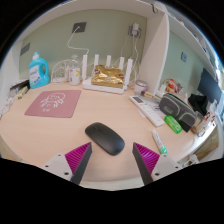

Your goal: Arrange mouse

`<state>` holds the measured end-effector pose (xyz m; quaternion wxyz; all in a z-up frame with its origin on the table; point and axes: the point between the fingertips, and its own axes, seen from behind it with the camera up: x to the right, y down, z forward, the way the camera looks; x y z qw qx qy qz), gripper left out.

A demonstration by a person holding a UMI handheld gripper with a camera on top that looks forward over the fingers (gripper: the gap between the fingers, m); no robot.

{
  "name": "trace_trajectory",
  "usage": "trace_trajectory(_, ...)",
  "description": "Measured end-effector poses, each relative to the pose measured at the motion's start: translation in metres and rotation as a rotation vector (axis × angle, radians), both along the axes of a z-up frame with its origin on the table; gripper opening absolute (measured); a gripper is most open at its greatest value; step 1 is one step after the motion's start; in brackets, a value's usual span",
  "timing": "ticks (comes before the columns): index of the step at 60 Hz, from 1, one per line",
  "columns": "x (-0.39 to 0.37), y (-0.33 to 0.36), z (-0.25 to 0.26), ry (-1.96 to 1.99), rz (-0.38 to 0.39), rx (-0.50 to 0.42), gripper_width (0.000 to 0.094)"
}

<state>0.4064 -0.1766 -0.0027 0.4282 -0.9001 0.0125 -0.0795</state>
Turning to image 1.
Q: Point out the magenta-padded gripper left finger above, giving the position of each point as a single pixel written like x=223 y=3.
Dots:
x=77 y=158

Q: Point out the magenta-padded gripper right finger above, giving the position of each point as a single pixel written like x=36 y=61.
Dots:
x=146 y=158

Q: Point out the black computer mouse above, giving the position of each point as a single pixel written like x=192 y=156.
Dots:
x=104 y=137

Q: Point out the pink printed mouse pad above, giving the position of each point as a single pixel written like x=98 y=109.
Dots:
x=53 y=104

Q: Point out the white and green tube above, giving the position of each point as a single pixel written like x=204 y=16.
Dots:
x=159 y=141

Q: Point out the green small packet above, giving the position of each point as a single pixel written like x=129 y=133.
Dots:
x=173 y=124

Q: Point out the white remote control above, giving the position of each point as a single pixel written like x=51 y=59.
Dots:
x=148 y=110

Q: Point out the small jar with lid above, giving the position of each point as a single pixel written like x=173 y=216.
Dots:
x=140 y=88

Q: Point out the white router with antennas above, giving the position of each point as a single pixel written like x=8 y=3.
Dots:
x=103 y=88

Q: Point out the black cloth bundle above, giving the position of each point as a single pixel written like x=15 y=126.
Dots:
x=198 y=103

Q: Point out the red snack packet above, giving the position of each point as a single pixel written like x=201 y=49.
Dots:
x=173 y=86

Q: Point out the clear bottle with white label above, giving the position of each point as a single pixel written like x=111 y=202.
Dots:
x=74 y=75

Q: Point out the pale yellow small box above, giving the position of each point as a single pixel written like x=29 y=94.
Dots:
x=21 y=92

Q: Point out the gold foil bag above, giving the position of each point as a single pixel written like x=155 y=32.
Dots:
x=108 y=77

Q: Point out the stack of books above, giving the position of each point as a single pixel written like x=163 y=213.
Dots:
x=18 y=85

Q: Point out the black monitor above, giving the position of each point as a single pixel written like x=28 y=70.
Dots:
x=208 y=86

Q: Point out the blue detergent bottle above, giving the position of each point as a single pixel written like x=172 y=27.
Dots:
x=38 y=71

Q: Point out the white wall shelf unit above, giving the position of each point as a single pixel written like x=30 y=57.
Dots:
x=155 y=53

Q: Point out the dark grey wall plate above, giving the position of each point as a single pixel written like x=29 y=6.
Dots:
x=25 y=49

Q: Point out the white wall charger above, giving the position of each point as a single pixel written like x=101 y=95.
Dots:
x=135 y=29

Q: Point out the grey square wall socket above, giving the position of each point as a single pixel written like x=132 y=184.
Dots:
x=79 y=27

